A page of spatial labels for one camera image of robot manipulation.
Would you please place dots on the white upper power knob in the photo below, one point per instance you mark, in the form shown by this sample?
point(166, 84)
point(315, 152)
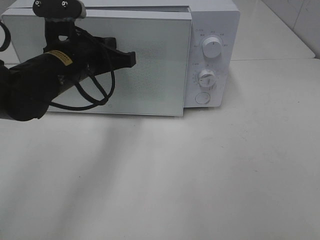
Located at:
point(212, 47)

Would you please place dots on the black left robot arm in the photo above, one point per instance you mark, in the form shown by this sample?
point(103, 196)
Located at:
point(26, 95)

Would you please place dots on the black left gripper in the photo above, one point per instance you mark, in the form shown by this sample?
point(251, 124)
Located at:
point(73, 53)

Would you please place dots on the white microwave door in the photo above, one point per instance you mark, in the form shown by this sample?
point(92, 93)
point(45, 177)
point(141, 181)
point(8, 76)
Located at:
point(160, 39)

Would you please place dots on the white round door button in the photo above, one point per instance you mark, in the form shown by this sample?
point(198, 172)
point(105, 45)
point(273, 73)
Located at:
point(203, 98)

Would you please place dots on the white timer knob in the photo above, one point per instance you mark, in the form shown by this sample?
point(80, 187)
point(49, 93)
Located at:
point(207, 78)

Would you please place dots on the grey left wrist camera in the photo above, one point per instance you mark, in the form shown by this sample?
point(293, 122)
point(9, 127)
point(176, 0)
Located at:
point(59, 9)

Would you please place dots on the white microwave oven body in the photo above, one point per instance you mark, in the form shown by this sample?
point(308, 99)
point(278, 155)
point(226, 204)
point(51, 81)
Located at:
point(219, 18)

